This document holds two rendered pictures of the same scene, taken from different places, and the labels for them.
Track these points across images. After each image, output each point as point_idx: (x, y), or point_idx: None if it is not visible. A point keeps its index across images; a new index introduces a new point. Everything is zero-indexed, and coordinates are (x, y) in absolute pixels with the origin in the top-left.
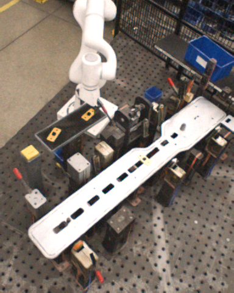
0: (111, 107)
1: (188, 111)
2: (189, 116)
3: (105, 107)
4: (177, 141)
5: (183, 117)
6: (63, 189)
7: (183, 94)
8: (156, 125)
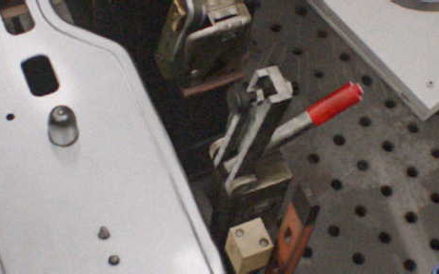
0: (432, 74)
1: (168, 227)
2: (131, 215)
3: (436, 50)
4: (0, 68)
5: (135, 178)
6: None
7: (235, 166)
8: (177, 96)
